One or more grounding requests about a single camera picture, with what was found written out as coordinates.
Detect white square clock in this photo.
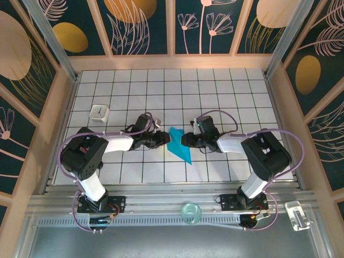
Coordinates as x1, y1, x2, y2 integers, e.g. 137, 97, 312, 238
89, 104, 111, 124

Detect grey metal sheet panel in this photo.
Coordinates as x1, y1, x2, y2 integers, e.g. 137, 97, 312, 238
16, 225, 331, 258

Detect clear green glass cup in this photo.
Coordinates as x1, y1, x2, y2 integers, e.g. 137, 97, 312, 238
181, 203, 202, 225

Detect clear acrylic block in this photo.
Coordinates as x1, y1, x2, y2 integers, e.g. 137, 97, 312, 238
284, 200, 314, 232

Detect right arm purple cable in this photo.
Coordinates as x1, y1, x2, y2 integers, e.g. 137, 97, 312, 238
192, 109, 306, 232

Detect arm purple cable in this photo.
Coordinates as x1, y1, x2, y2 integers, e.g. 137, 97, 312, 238
58, 112, 159, 234
192, 109, 306, 232

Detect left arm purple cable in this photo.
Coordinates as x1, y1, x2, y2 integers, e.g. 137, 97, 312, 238
58, 112, 159, 234

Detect long aluminium base rail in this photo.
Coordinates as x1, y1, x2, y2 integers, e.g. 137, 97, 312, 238
26, 182, 319, 216

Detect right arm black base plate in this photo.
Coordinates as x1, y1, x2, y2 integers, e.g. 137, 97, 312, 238
220, 193, 269, 212

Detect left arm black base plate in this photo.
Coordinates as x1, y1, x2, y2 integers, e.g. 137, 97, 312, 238
77, 195, 127, 214

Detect aluminium table side rail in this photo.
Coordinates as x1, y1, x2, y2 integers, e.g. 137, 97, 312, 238
42, 76, 80, 194
264, 75, 303, 190

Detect slotted grey cable duct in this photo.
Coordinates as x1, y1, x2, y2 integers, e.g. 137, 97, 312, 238
37, 214, 242, 228

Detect aluminium frame post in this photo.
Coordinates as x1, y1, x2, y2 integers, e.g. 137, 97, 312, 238
264, 0, 315, 78
23, 0, 80, 81

